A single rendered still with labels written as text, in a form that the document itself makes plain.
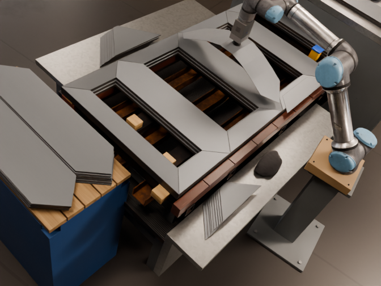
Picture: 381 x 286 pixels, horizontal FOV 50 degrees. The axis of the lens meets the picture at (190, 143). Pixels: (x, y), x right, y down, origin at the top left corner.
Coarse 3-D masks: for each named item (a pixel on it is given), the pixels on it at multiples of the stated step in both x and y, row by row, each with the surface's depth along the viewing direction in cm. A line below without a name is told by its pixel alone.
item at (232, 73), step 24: (192, 48) 222; (216, 48) 227; (264, 48) 239; (216, 72) 214; (240, 72) 218; (288, 72) 234; (72, 96) 180; (240, 96) 208; (264, 96) 210; (96, 120) 176; (240, 120) 198; (120, 144) 172; (192, 144) 180; (144, 168) 168
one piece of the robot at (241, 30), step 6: (234, 24) 195; (240, 24) 193; (246, 24) 192; (252, 24) 197; (234, 30) 197; (240, 30) 194; (246, 30) 195; (234, 36) 198; (240, 36) 196; (246, 36) 200; (240, 42) 199
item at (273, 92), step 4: (276, 84) 207; (272, 88) 205; (276, 88) 206; (264, 92) 201; (268, 92) 202; (272, 92) 204; (276, 92) 206; (268, 96) 202; (272, 96) 203; (276, 96) 205
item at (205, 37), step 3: (213, 30) 219; (216, 30) 218; (219, 30) 217; (222, 30) 216; (225, 30) 216; (207, 33) 215; (210, 33) 214; (213, 33) 214; (216, 33) 213; (219, 33) 212; (201, 36) 212; (204, 36) 212; (207, 36) 211; (210, 36) 210; (213, 36) 210; (195, 39) 210; (198, 39) 209; (201, 39) 208; (204, 39) 208; (207, 39) 207
